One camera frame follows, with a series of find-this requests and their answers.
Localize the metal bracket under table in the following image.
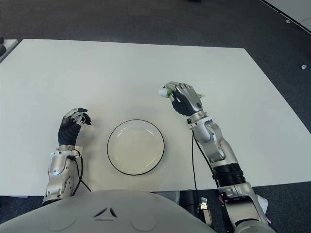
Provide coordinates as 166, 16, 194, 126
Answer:
198, 196, 212, 225

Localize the white plate with black rim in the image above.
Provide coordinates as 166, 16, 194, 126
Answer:
107, 119, 166, 175

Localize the white paper tag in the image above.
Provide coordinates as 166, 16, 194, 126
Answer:
257, 195, 268, 215

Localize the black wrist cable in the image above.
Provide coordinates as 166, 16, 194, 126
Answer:
191, 132, 198, 192
69, 150, 92, 192

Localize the white side table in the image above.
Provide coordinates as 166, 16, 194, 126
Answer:
0, 39, 19, 63

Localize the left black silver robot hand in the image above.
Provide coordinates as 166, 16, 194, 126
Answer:
57, 107, 92, 146

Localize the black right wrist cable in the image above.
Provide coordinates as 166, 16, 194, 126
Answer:
191, 132, 198, 192

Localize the grey robot torso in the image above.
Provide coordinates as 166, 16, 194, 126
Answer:
0, 189, 217, 233

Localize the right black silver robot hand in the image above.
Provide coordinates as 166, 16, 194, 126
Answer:
161, 82, 207, 117

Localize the white bin under table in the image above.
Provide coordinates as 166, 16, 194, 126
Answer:
155, 190, 180, 202

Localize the green white toothpaste tube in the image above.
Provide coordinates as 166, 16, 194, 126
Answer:
157, 86, 207, 99

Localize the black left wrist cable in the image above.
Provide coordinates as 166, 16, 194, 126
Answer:
69, 150, 92, 192

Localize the white background table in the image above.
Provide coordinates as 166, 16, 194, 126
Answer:
261, 0, 311, 32

